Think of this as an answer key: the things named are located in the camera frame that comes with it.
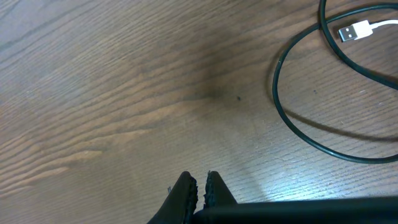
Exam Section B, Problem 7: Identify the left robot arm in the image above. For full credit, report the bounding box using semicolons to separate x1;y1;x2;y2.
150;171;397;224

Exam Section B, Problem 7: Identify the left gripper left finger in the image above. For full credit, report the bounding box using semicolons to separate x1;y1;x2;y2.
148;171;198;224

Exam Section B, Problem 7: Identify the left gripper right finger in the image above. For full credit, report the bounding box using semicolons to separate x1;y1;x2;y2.
203;171;237;208

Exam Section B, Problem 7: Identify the white usb cable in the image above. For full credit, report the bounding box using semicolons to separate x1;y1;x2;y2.
337;19;398;43

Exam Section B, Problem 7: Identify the thin black cable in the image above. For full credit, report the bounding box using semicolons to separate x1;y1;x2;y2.
272;0;398;165

